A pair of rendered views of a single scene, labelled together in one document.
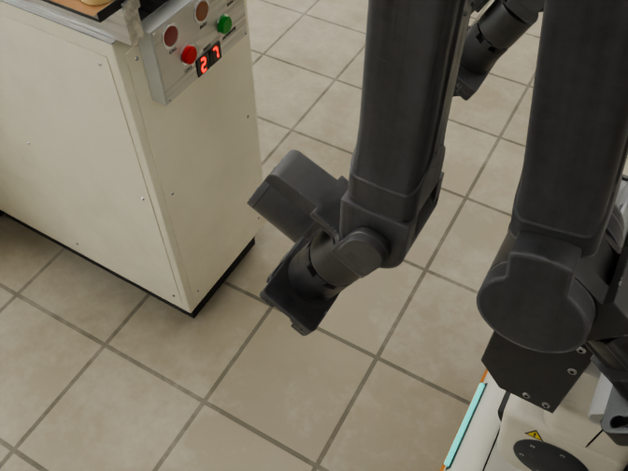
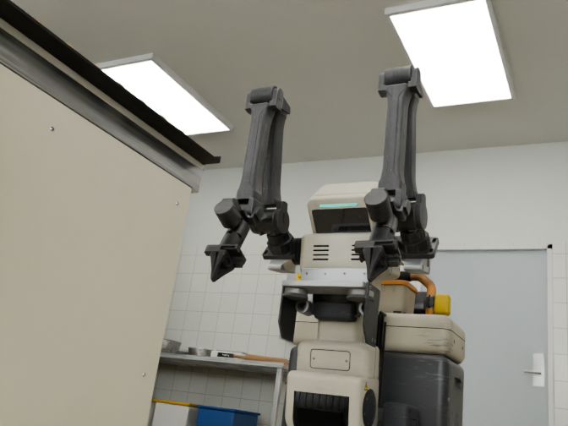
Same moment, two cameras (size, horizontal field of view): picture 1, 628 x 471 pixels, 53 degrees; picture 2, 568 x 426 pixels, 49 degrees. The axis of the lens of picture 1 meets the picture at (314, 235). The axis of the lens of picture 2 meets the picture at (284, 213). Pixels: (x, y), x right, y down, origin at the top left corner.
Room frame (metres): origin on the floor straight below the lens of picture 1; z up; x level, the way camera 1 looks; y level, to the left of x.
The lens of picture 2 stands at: (0.62, 1.42, 0.43)
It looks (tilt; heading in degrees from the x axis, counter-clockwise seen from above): 19 degrees up; 269
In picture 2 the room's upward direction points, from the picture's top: 8 degrees clockwise
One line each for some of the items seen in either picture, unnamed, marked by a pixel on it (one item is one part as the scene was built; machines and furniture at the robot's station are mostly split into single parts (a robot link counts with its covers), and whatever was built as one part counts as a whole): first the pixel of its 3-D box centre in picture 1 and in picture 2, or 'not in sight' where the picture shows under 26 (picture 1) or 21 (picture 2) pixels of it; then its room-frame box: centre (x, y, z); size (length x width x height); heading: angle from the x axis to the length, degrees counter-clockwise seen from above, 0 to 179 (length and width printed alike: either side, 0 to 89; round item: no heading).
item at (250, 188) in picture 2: not in sight; (255, 154); (0.70, -0.28, 1.18); 0.11 x 0.06 x 0.43; 149
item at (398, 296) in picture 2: not in sight; (379, 300); (0.23, -0.67, 0.87); 0.23 x 0.15 x 0.11; 150
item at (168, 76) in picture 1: (196, 31); not in sight; (0.92, 0.20, 0.77); 0.24 x 0.04 x 0.14; 150
